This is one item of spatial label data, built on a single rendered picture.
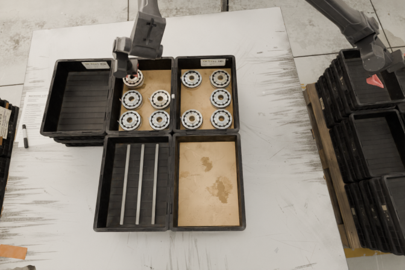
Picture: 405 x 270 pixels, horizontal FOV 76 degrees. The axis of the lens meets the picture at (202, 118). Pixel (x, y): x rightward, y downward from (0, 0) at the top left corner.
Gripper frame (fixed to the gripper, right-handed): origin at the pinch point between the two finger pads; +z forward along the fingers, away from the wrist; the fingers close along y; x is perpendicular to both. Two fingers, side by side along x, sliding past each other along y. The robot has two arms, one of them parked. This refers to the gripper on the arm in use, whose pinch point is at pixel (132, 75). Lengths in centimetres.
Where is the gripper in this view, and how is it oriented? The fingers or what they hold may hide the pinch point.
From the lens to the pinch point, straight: 135.9
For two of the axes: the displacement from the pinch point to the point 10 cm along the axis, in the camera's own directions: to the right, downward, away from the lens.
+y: 10.0, -0.2, -0.4
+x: 0.0, -9.3, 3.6
